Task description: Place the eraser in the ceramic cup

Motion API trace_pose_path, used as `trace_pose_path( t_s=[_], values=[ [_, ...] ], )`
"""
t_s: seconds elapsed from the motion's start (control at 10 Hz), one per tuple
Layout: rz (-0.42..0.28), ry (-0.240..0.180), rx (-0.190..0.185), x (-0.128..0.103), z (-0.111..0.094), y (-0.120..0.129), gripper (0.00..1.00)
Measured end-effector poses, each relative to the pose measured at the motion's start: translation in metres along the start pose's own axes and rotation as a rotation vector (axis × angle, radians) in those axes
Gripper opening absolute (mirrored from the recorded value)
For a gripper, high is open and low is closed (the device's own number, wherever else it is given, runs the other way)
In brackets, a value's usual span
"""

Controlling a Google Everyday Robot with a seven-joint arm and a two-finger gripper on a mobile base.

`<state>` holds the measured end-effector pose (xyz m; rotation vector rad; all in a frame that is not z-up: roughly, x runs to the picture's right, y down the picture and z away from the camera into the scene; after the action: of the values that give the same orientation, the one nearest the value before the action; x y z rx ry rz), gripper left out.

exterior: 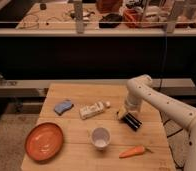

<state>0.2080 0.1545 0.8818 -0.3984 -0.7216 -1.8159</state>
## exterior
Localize white eraser block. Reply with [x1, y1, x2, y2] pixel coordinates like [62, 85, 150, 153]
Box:
[79, 101, 111, 120]

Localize orange plate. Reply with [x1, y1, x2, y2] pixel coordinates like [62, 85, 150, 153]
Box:
[25, 122, 64, 162]

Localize blue sponge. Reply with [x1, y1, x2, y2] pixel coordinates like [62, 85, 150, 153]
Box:
[54, 100, 74, 116]

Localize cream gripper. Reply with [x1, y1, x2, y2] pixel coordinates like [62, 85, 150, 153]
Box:
[117, 107, 142, 131]

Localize red box on bench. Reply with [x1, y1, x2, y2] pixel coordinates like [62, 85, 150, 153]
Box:
[123, 9, 146, 28]

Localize orange carrot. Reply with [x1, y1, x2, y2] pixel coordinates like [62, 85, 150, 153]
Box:
[119, 145, 148, 158]

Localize black floor cable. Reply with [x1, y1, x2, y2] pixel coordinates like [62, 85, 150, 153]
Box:
[161, 113, 189, 169]

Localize black bowl on bench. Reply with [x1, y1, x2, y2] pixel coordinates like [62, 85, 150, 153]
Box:
[99, 13, 122, 28]

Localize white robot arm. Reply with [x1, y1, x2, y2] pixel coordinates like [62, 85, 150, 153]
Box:
[117, 74, 196, 171]

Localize white ceramic cup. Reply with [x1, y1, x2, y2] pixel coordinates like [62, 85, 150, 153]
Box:
[91, 127, 110, 150]

